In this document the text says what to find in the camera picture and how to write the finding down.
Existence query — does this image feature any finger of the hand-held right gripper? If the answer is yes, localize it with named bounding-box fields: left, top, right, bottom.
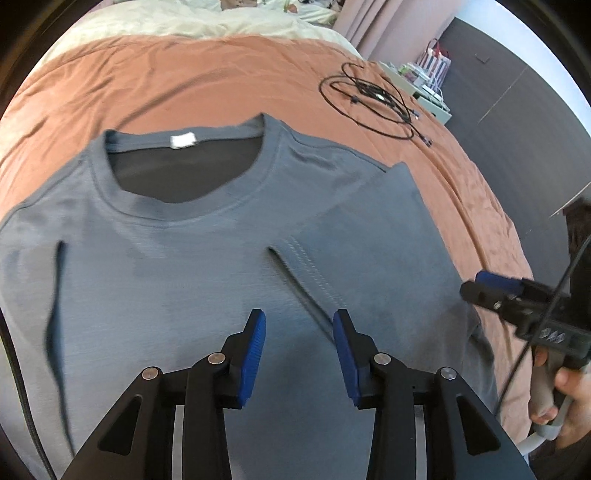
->
left=475, top=271, right=525, bottom=298
left=460, top=282, right=520, bottom=326

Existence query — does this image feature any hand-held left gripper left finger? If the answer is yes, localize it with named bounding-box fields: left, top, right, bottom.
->
left=60, top=308, right=267, bottom=480

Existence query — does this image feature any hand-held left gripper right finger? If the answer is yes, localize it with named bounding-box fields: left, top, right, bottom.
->
left=332, top=309, right=537, bottom=480

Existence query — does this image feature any grey t-shirt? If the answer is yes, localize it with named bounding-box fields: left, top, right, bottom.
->
left=0, top=112, right=502, bottom=480

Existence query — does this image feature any person's right hand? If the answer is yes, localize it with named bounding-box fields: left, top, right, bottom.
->
left=530, top=353, right=591, bottom=450

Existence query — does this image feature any white nightstand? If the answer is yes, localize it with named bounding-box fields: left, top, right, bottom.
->
left=379, top=60, right=452, bottom=125

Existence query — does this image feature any dark grey wardrobe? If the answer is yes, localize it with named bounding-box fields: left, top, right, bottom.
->
left=438, top=16, right=591, bottom=222

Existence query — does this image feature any striped gift bag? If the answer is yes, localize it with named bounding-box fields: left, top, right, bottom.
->
left=416, top=39, right=452, bottom=89

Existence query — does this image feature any pink curtain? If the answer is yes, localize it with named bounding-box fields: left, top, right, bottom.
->
left=335, top=0, right=459, bottom=62

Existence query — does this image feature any terracotta bed blanket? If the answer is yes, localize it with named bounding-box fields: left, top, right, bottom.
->
left=0, top=34, right=537, bottom=444

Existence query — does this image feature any cream duvet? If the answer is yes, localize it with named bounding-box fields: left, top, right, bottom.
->
left=44, top=0, right=366, bottom=63

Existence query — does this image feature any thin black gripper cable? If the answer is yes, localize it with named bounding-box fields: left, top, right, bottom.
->
left=496, top=240, right=591, bottom=416

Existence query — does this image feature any black coiled cable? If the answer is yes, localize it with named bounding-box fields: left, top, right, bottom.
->
left=341, top=62, right=435, bottom=149
left=320, top=75, right=415, bottom=140

